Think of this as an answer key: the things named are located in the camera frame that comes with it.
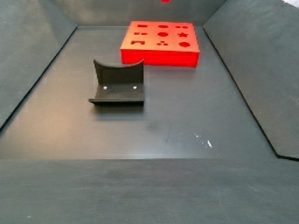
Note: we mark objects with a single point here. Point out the black curved holder stand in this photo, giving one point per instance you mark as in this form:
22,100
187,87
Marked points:
120,83

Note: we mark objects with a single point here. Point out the red shape sorter block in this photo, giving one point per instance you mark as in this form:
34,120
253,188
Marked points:
160,43

